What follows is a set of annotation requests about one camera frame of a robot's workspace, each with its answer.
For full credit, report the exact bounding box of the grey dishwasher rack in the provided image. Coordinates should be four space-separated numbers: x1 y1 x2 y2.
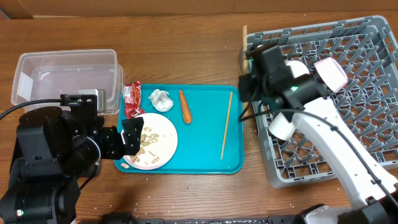
244 16 397 188

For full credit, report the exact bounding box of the crumpled white tissue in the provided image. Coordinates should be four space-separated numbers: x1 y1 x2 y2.
148 89 174 112

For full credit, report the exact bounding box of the white bowl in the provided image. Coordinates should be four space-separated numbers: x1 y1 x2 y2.
285 60 310 78

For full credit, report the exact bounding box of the clear plastic bin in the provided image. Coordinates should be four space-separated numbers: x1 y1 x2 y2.
11 49 123 115

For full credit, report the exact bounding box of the wooden chopstick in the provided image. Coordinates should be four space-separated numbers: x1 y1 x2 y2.
242 25 248 75
220 91 233 160

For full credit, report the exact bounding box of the teal plastic tray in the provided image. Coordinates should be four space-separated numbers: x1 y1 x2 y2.
113 83 245 175

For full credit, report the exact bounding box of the large white plate with peanuts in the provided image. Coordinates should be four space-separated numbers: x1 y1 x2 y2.
123 113 178 170

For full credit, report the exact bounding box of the orange carrot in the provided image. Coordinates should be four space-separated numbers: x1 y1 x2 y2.
179 90 192 124

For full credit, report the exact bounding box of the white paper cup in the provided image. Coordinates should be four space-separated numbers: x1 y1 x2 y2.
269 113 296 141

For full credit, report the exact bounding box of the red snack wrapper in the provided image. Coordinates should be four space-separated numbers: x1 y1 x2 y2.
123 81 145 119

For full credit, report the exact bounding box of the peanut on tray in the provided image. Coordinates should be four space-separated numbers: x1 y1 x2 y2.
121 163 129 169

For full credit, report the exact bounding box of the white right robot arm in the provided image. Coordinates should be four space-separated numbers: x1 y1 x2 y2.
239 44 397 223

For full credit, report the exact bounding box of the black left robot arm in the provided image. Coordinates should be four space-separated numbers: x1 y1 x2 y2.
1 106 144 223

